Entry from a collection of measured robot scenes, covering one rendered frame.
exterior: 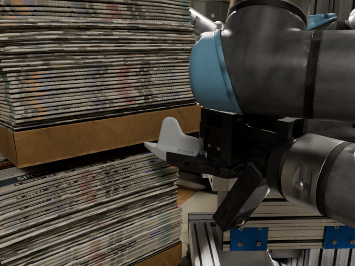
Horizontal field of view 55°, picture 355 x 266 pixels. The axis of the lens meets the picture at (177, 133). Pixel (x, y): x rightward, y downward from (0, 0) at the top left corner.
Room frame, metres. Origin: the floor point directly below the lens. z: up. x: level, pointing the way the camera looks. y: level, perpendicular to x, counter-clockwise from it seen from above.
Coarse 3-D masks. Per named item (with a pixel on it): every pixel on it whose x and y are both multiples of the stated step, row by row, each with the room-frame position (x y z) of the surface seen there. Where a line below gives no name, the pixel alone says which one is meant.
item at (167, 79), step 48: (0, 0) 0.40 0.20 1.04; (48, 0) 0.43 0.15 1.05; (96, 0) 0.47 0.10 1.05; (144, 0) 0.51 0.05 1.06; (0, 48) 0.38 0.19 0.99; (48, 48) 0.41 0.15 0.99; (96, 48) 0.45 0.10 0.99; (144, 48) 0.49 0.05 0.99; (0, 96) 0.48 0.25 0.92; (48, 96) 0.40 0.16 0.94; (96, 96) 0.44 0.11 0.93; (144, 96) 0.48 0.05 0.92; (192, 96) 0.53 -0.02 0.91
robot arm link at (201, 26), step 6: (192, 12) 1.26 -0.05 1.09; (198, 12) 1.30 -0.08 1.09; (192, 18) 1.26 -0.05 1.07; (198, 18) 1.27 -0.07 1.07; (204, 18) 1.29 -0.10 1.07; (192, 24) 1.26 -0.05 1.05; (198, 24) 1.27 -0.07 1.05; (204, 24) 1.28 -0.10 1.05; (210, 24) 1.29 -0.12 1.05; (216, 24) 1.32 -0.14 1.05; (222, 24) 1.31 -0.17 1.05; (198, 30) 1.27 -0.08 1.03; (204, 30) 1.28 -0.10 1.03; (210, 30) 1.29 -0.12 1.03; (222, 30) 1.30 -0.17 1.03; (198, 36) 1.29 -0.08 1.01
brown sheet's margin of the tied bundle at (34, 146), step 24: (96, 120) 0.43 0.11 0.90; (120, 120) 0.45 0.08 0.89; (144, 120) 0.48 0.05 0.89; (192, 120) 0.53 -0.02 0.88; (0, 144) 0.46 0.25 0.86; (24, 144) 0.38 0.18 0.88; (48, 144) 0.39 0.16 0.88; (72, 144) 0.41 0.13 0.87; (96, 144) 0.43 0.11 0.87; (120, 144) 0.45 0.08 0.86
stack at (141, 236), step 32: (0, 160) 0.47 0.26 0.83; (64, 160) 0.47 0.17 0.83; (96, 160) 0.47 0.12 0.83; (128, 160) 0.48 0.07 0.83; (160, 160) 0.51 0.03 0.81; (0, 192) 0.37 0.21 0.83; (32, 192) 0.39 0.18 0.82; (64, 192) 0.41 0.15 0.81; (96, 192) 0.44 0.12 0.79; (128, 192) 0.47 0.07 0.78; (160, 192) 0.51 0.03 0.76; (0, 224) 0.36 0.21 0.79; (32, 224) 0.38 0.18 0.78; (64, 224) 0.41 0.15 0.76; (96, 224) 0.44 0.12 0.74; (128, 224) 0.47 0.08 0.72; (160, 224) 0.51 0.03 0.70; (0, 256) 0.36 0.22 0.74; (32, 256) 0.38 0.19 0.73; (64, 256) 0.41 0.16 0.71; (96, 256) 0.43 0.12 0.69; (128, 256) 0.47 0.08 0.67
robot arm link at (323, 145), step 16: (304, 144) 0.31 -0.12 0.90; (320, 144) 0.30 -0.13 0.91; (336, 144) 0.30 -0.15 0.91; (288, 160) 0.31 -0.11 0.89; (304, 160) 0.30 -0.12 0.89; (320, 160) 0.29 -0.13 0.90; (288, 176) 0.30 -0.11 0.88; (304, 176) 0.29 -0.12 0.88; (288, 192) 0.30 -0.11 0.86; (304, 192) 0.29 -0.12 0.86
